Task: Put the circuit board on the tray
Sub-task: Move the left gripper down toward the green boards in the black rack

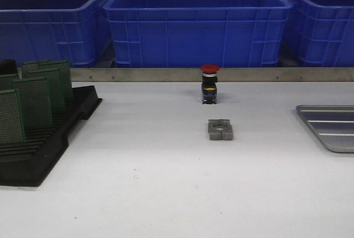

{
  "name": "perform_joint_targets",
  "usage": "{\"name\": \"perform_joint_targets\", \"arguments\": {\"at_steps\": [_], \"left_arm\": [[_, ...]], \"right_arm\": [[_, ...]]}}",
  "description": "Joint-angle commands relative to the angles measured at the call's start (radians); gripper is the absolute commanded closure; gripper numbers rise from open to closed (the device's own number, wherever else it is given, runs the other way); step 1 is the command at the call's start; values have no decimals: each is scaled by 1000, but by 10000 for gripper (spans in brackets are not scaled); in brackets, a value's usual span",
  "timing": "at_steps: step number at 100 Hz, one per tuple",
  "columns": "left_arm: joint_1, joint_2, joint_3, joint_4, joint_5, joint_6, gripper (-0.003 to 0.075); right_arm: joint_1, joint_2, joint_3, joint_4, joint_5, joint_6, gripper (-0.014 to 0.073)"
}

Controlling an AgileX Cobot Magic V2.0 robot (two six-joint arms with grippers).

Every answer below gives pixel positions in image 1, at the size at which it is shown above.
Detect green perforated circuit board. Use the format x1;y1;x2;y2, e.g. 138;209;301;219
22;60;49;78
38;60;74;102
13;76;53;130
0;74;19;91
28;68;65;114
1;89;25;145

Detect silver metal tray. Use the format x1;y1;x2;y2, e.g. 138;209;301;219
296;105;353;153

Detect black slotted board rack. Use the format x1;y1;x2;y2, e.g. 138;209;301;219
0;59;103;188

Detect red emergency stop button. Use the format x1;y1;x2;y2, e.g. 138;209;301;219
200;64;220;104

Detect grey split clamp block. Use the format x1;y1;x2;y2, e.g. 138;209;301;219
208;119;233;141

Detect blue plastic bin centre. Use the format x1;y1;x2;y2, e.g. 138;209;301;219
104;0;291;68

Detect blue plastic bin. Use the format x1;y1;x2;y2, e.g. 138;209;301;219
282;0;353;68
1;0;111;68
104;0;291;68

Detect blue plastic bin left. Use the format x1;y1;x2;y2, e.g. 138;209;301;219
1;0;111;68

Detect blue plastic bin right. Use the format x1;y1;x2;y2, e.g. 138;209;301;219
282;0;353;68

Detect metal rail strip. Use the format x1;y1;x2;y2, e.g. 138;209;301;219
71;68;353;82

